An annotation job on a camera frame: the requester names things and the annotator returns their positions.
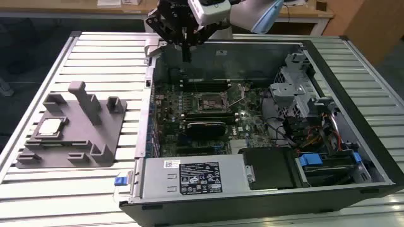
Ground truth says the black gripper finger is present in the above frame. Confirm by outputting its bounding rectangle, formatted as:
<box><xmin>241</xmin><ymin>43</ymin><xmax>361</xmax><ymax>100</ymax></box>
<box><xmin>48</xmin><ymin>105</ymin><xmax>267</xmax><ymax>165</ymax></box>
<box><xmin>187</xmin><ymin>22</ymin><xmax>215</xmax><ymax>62</ymax></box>
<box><xmin>145</xmin><ymin>9</ymin><xmax>188</xmax><ymax>62</ymax></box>

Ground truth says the silver CPU chip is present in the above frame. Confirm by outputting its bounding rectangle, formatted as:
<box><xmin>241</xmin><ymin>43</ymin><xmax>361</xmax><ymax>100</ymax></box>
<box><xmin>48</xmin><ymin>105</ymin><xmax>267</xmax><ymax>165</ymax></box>
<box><xmin>36</xmin><ymin>119</ymin><xmax>65</xmax><ymax>137</ymax></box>

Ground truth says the wooden desk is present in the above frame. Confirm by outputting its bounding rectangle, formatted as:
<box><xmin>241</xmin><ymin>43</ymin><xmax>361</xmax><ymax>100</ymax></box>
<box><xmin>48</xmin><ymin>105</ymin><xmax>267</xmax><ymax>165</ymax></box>
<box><xmin>71</xmin><ymin>0</ymin><xmax>336</xmax><ymax>34</ymax></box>

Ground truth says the green motherboard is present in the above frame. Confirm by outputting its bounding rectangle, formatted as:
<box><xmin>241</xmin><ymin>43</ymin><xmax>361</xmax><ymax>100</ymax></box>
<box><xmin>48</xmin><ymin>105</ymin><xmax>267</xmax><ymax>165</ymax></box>
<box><xmin>151</xmin><ymin>80</ymin><xmax>275</xmax><ymax>158</ymax></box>

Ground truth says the grey metal drive cage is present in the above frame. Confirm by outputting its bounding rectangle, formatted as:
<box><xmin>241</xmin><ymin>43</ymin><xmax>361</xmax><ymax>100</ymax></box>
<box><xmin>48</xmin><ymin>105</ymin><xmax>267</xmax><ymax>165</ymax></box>
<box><xmin>269</xmin><ymin>53</ymin><xmax>320</xmax><ymax>119</ymax></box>

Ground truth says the black graphics card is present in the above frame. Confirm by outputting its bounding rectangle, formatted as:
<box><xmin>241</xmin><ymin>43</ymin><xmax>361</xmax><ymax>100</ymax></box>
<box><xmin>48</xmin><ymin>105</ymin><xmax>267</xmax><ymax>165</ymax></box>
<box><xmin>185</xmin><ymin>121</ymin><xmax>227</xmax><ymax>140</ymax></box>

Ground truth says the silver chipset heatsink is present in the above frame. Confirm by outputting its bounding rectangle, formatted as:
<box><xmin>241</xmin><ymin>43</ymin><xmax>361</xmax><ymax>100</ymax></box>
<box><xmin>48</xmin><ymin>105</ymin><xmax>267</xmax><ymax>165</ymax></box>
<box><xmin>229</xmin><ymin>139</ymin><xmax>249</xmax><ymax>151</ymax></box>

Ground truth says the grey parts rack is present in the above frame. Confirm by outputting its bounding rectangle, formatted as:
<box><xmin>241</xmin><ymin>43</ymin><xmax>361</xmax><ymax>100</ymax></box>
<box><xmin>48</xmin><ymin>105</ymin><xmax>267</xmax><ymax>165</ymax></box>
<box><xmin>13</xmin><ymin>81</ymin><xmax>129</xmax><ymax>169</ymax></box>

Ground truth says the wooden cabinet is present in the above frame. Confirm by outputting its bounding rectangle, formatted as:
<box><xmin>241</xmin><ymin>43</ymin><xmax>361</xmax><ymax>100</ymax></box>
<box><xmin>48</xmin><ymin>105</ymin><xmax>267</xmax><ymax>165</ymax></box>
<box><xmin>323</xmin><ymin>0</ymin><xmax>404</xmax><ymax>68</ymax></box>

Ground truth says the grey metal foot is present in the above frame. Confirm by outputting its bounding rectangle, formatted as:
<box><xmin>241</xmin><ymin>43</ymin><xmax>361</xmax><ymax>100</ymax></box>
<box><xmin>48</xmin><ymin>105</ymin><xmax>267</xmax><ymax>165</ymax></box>
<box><xmin>0</xmin><ymin>77</ymin><xmax>13</xmax><ymax>96</ymax></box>

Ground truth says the black plastic shroud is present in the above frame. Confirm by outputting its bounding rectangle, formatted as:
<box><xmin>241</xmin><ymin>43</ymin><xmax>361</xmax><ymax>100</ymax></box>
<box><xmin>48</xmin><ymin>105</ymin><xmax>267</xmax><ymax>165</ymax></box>
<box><xmin>237</xmin><ymin>146</ymin><xmax>309</xmax><ymax>191</ymax></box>

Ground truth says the silver power supply unit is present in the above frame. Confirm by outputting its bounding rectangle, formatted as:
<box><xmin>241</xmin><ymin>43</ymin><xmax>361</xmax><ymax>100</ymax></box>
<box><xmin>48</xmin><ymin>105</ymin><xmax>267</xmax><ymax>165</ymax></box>
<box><xmin>139</xmin><ymin>155</ymin><xmax>249</xmax><ymax>199</ymax></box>

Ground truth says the hard disk in blue carrier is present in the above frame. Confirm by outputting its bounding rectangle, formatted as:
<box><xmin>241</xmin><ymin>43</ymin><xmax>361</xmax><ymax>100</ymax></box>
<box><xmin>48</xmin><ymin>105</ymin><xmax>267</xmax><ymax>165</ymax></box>
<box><xmin>296</xmin><ymin>151</ymin><xmax>363</xmax><ymax>187</ymax></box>

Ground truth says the black open PC case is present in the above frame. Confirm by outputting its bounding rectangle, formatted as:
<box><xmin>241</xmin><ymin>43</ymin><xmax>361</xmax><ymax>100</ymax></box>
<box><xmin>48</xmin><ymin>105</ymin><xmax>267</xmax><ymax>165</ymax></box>
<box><xmin>119</xmin><ymin>37</ymin><xmax>401</xmax><ymax>227</ymax></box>

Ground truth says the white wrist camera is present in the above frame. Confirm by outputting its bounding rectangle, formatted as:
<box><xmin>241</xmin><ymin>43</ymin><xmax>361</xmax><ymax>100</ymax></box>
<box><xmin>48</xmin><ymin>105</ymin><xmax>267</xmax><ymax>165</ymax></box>
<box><xmin>188</xmin><ymin>0</ymin><xmax>233</xmax><ymax>26</ymax></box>

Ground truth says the orange wire bundle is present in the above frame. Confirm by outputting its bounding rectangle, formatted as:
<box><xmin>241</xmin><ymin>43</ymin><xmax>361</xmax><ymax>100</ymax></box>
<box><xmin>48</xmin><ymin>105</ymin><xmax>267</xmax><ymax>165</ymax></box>
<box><xmin>297</xmin><ymin>136</ymin><xmax>320</xmax><ymax>148</ymax></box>

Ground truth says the red wire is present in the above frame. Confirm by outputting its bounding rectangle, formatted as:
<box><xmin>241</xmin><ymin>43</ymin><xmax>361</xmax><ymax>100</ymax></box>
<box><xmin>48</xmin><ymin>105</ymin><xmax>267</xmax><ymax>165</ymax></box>
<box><xmin>308</xmin><ymin>126</ymin><xmax>344</xmax><ymax>152</ymax></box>

